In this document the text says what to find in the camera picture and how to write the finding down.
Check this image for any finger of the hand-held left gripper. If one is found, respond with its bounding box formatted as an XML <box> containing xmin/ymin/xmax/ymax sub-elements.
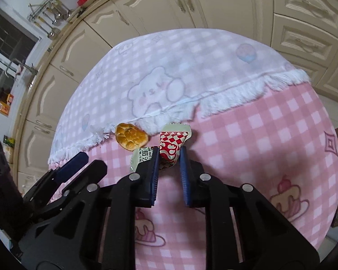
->
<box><xmin>23</xmin><ymin>152</ymin><xmax>89</xmax><ymax>203</ymax></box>
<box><xmin>28</xmin><ymin>160</ymin><xmax>107</xmax><ymax>223</ymax></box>

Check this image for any golden bread bun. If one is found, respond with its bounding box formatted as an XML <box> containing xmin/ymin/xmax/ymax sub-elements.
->
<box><xmin>115</xmin><ymin>123</ymin><xmax>149</xmax><ymax>151</ymax></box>

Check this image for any white printed wrapper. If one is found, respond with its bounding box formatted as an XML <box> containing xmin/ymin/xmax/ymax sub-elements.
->
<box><xmin>130</xmin><ymin>146</ymin><xmax>158</xmax><ymax>173</ymax></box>

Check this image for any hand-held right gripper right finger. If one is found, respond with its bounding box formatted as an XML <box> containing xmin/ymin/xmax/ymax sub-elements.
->
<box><xmin>179</xmin><ymin>146</ymin><xmax>319</xmax><ymax>270</ymax></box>

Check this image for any pink checked tablecloth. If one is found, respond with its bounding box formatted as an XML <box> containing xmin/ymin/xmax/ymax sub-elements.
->
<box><xmin>48</xmin><ymin>28</ymin><xmax>338</xmax><ymax>270</ymax></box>

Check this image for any orange packet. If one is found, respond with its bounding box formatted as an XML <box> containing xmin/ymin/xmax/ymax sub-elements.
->
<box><xmin>0</xmin><ymin>93</ymin><xmax>14</xmax><ymax>115</ymax></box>

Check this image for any rack of hanging utensils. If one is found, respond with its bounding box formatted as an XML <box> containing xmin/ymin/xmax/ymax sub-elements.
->
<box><xmin>27</xmin><ymin>0</ymin><xmax>76</xmax><ymax>40</ymax></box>

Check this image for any green packet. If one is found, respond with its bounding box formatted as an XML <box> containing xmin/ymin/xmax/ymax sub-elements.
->
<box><xmin>3</xmin><ymin>135</ymin><xmax>14</xmax><ymax>162</ymax></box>

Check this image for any red checked snack wrapper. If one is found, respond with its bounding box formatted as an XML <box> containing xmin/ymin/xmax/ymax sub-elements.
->
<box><xmin>159</xmin><ymin>123</ymin><xmax>192</xmax><ymax>171</ymax></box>

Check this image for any white framed window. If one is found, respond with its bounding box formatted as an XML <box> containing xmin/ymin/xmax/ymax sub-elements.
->
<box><xmin>0</xmin><ymin>6</ymin><xmax>41</xmax><ymax>102</ymax></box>

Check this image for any cream base cabinet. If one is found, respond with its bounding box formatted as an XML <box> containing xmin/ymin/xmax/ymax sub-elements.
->
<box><xmin>13</xmin><ymin>0</ymin><xmax>338</xmax><ymax>192</ymax></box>

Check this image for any steel faucet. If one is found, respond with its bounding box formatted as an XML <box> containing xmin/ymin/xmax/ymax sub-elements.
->
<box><xmin>4</xmin><ymin>58</ymin><xmax>38</xmax><ymax>89</ymax></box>

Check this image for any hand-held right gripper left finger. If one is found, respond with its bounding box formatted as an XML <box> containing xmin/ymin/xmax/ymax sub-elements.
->
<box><xmin>17</xmin><ymin>146</ymin><xmax>162</xmax><ymax>270</ymax></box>

